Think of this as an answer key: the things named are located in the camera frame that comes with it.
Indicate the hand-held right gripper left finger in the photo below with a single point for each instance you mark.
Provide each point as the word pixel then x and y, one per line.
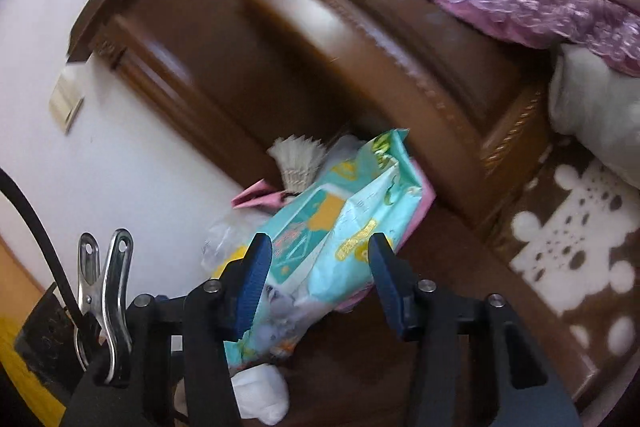
pixel 252 277

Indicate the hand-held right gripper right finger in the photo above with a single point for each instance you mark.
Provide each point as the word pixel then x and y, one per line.
pixel 385 277

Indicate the teal printed wipes packet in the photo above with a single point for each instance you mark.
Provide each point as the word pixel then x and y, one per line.
pixel 325 227

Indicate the pink paper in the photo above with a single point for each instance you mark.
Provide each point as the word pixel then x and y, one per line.
pixel 255 197

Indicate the pink printed tissue packet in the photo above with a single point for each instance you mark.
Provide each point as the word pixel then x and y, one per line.
pixel 424 192

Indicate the pale blue sock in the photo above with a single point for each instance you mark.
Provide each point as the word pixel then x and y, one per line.
pixel 262 394

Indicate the white feather shuttlecock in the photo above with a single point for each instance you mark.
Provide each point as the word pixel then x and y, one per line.
pixel 295 162

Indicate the dark wooden nightstand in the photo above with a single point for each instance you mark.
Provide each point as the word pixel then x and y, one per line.
pixel 450 282

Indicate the silver metal clip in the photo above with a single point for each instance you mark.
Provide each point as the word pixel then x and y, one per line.
pixel 117 287

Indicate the brown spotted bed sheet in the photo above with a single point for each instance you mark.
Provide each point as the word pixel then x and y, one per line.
pixel 515 197

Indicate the dark wooden headboard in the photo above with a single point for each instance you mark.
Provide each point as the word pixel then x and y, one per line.
pixel 300 57

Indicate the white pillow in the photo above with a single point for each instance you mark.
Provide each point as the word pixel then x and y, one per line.
pixel 600 117

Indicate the beige light switch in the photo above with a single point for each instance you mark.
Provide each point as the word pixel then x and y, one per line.
pixel 65 99

